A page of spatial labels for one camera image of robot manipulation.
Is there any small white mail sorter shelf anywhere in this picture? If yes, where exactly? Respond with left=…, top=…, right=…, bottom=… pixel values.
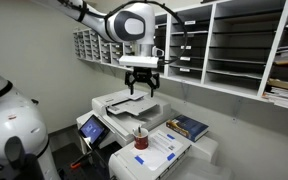
left=72, top=27, right=136, bottom=70

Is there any blue book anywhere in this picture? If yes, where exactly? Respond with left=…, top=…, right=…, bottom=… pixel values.
left=165, top=114, right=210, bottom=144

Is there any stack of papers and envelopes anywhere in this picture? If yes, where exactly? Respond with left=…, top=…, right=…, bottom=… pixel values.
left=261, top=77, right=288, bottom=113

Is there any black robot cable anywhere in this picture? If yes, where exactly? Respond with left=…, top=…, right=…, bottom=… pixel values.
left=56, top=0, right=189, bottom=66

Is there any orange handled tool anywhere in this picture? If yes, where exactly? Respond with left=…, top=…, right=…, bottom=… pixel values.
left=69, top=151, right=94, bottom=170

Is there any red mug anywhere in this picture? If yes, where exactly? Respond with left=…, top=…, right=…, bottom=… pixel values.
left=132, top=127, right=150, bottom=151

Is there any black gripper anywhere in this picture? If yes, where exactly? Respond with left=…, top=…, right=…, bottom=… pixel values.
left=124, top=66, right=161, bottom=98

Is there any white office copier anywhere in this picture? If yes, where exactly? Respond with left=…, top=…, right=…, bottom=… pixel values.
left=75, top=88, right=234, bottom=180

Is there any copier touchscreen panel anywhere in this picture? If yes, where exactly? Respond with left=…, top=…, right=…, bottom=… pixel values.
left=77, top=114, right=111, bottom=150

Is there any white instruction paper sheet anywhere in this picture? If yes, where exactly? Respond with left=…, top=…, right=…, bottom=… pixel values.
left=130, top=129, right=185, bottom=172

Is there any large white mail sorter shelf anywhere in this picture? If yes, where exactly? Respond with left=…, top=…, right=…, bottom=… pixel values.
left=153, top=0, right=288, bottom=114

